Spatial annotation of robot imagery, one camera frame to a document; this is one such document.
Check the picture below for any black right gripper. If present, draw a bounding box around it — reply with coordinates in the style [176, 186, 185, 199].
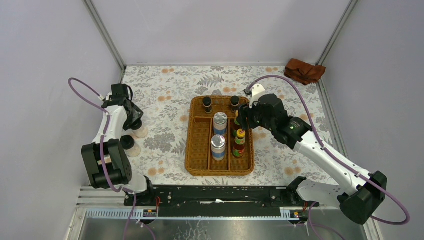
[235, 100, 275, 132]

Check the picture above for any black-cap pale spice jar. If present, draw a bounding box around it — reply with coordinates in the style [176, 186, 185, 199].
[130, 119, 149, 139]

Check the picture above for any silver-lid salt jar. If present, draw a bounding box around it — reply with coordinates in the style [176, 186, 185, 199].
[210, 134, 226, 161]
[213, 112, 228, 136]

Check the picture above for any red sauce bottle yellow cap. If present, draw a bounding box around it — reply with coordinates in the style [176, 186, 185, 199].
[232, 129, 246, 158]

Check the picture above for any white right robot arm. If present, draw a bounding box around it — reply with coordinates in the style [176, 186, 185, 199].
[236, 93, 388, 225]

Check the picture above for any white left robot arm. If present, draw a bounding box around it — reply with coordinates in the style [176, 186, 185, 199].
[81, 83, 155, 206]

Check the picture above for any floral table mat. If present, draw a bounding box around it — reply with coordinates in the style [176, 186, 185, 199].
[123, 66, 334, 186]

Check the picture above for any brown wicker basket tray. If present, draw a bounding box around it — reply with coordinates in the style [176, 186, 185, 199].
[185, 95, 255, 177]

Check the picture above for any brown folded cloth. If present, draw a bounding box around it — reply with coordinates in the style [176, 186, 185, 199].
[284, 58, 326, 86]

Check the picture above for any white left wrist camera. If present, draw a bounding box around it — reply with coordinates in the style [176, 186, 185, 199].
[101, 83, 134, 109]

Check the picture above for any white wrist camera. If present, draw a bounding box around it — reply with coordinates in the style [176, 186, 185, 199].
[244, 83, 266, 109]
[101, 83, 134, 109]

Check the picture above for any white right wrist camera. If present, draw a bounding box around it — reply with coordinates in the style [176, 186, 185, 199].
[244, 83, 266, 109]

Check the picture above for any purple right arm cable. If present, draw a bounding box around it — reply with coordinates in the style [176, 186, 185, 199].
[244, 75, 411, 240]

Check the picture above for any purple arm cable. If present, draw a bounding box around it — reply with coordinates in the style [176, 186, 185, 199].
[68, 77, 137, 240]
[244, 75, 411, 240]

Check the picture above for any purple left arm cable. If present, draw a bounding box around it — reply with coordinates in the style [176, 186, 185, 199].
[68, 77, 137, 240]

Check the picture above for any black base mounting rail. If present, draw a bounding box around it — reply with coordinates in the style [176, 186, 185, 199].
[124, 180, 312, 218]

